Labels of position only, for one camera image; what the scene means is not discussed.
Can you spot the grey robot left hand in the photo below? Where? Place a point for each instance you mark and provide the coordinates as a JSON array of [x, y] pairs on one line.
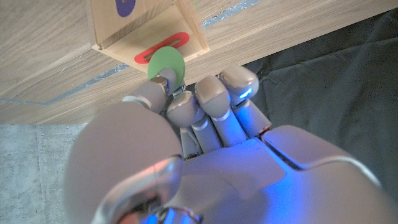
[[233, 174]]

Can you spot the green round coin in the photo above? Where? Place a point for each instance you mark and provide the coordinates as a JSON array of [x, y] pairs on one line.
[[164, 57]]

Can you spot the wooden slotted box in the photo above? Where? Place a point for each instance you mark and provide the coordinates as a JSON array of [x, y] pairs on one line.
[[146, 28]]

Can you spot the black backdrop curtain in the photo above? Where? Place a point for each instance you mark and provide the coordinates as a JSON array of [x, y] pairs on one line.
[[326, 93]]

